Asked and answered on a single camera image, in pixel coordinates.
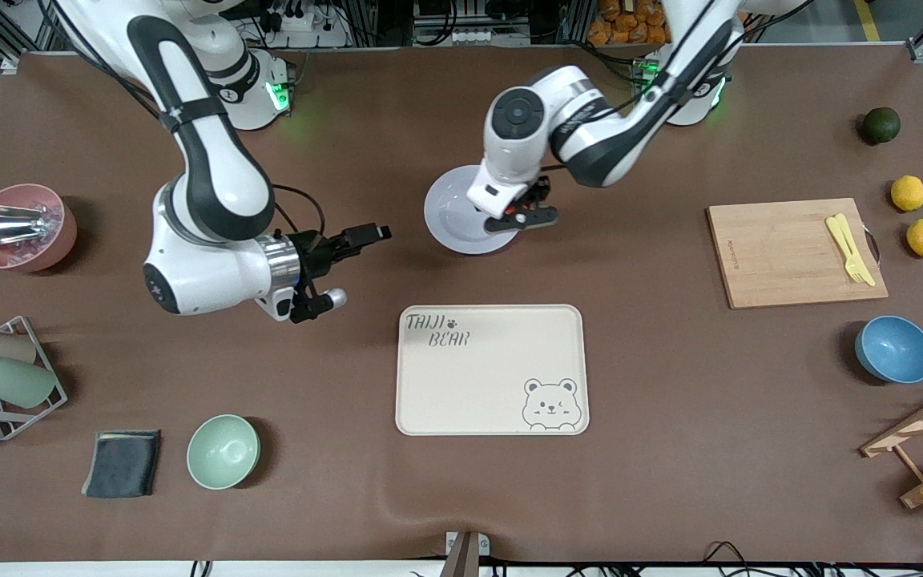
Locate pink bowl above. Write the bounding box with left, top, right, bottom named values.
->
left=0, top=184, right=78, bottom=273

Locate dark grey cloth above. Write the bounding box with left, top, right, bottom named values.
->
left=81, top=430, right=162, bottom=499

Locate yellow plastic fork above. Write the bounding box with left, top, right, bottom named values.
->
left=824, top=215, right=865, bottom=283

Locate mint green cup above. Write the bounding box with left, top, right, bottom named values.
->
left=0, top=355, right=58, bottom=410

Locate grey wire cup rack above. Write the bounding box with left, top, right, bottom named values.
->
left=0, top=315, right=69, bottom=442

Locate white power strip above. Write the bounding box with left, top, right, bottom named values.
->
left=265, top=0, right=350, bottom=47
left=429, top=26, right=502, bottom=46

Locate cream bear print tray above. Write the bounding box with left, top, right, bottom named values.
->
left=395, top=304, right=590, bottom=438

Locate blue bowl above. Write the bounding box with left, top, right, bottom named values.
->
left=855, top=315, right=923, bottom=385

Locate wooden peg dish rack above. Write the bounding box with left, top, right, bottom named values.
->
left=860, top=377, right=923, bottom=510

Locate bag of oranges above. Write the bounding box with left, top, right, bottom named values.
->
left=587, top=0, right=675, bottom=45

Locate wooden cutting board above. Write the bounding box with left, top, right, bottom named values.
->
left=707, top=197, right=889, bottom=310

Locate yellow plastic knife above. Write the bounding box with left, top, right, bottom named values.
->
left=834, top=213, right=877, bottom=288

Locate pale lavender plate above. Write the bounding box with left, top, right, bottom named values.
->
left=424, top=164, right=520, bottom=256

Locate dark green lime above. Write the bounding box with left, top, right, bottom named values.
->
left=862, top=107, right=902, bottom=146

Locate pale green bowl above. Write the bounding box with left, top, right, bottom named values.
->
left=187, top=414, right=260, bottom=490

